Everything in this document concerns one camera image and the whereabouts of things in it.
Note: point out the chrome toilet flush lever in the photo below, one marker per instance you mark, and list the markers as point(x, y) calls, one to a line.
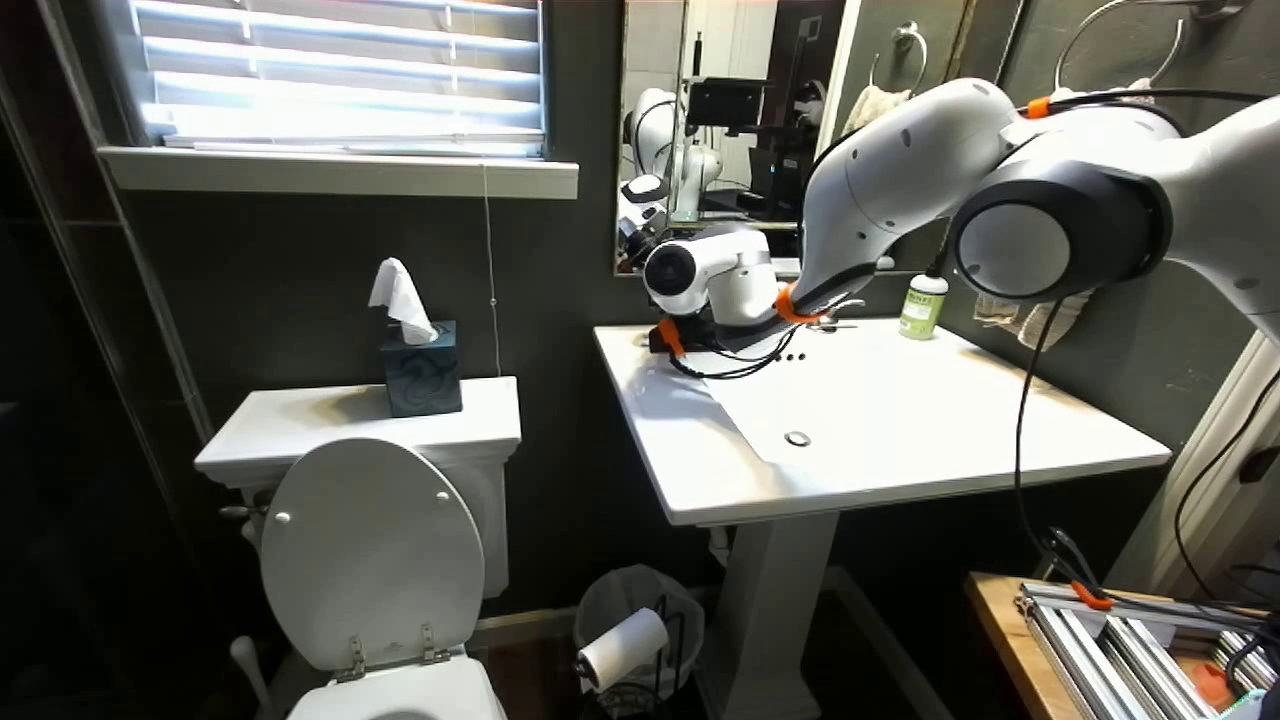
point(243, 511)

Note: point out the white sink pedestal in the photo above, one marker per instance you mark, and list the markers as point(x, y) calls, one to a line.
point(765, 615)

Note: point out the aluminium extrusion frame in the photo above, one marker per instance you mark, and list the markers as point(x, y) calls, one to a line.
point(1120, 652)

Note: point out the green soap pump bottle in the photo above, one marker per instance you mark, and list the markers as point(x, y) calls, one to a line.
point(921, 305)

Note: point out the white toilet seat lid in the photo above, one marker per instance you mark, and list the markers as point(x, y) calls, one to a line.
point(368, 553)

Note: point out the white tissue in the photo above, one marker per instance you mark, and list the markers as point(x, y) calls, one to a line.
point(403, 300)

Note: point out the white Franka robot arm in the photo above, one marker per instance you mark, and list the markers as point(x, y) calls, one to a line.
point(907, 174)

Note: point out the white window blinds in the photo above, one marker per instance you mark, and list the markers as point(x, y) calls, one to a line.
point(332, 72)

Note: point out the white rectangular sink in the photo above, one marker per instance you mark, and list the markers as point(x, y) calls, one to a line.
point(881, 413)

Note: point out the beige hanging towel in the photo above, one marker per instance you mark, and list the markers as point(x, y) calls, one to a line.
point(1035, 320)

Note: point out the dark blue tissue box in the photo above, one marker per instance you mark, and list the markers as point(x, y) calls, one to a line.
point(420, 375)

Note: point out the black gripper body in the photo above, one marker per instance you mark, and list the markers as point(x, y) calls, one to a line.
point(728, 338)

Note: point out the white window sill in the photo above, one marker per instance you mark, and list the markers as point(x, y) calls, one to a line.
point(332, 174)

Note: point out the chrome sink drain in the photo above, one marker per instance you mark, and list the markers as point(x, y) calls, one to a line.
point(797, 439)

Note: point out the dark framed wall mirror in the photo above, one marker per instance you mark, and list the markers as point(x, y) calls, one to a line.
point(723, 134)

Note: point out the wooden table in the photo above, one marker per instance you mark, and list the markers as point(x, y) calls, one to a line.
point(1006, 640)

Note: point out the white toilet paper roll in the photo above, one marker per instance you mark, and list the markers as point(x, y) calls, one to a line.
point(624, 648)

